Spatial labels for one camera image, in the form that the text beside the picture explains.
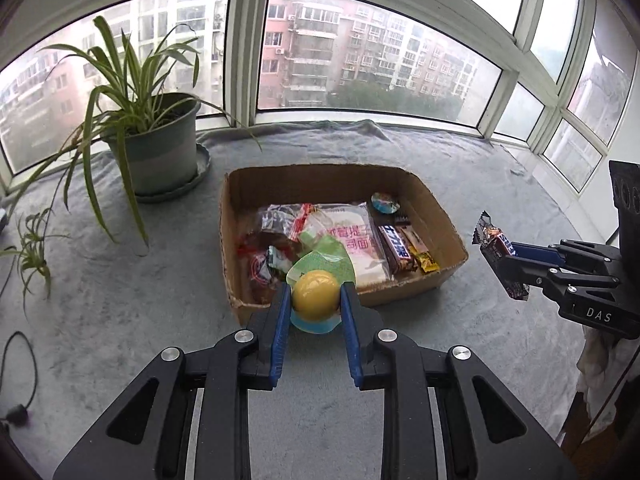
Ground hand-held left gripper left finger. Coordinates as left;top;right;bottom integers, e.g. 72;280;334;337
52;282;292;480

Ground yellow ball snack packet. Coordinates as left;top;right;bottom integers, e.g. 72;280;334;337
290;268;344;335

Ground brown cardboard box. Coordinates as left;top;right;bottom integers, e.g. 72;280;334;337
218;162;470;326

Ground pink white bread packet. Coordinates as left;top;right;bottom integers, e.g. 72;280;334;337
304;202;392;292

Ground round colourful candy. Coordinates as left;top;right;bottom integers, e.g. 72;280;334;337
370;191;401;215

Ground person's right hand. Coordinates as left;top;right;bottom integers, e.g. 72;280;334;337
575;329;624;437

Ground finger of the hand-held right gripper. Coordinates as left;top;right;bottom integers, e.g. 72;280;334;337
492;254;620;302
510;239;622;272

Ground apartment buildings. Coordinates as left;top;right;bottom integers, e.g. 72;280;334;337
0;0;503;171

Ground brown cake packet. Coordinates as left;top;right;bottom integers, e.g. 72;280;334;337
257;203;322;242

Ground light green snack packet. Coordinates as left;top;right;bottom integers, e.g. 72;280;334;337
287;234;357;287

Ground black cable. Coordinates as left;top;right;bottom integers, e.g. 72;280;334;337
0;330;39;425

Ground spider plant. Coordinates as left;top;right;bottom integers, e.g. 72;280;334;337
0;15;264;319

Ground grey fleece blanket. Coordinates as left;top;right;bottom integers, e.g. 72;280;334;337
0;119;621;480

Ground dark chocolate bar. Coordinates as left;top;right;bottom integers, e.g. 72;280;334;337
472;211;531;302
377;224;419;274

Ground red snack packet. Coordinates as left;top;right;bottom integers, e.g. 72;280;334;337
237;232;292;307

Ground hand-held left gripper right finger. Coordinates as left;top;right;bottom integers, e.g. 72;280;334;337
340;282;578;480

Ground grey green flower pot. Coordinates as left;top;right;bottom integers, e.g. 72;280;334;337
102;92;212;205

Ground brown gold snack bar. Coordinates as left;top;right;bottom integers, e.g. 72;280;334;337
397;223;441;274

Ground white window frame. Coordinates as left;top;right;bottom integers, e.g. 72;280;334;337
0;0;640;196

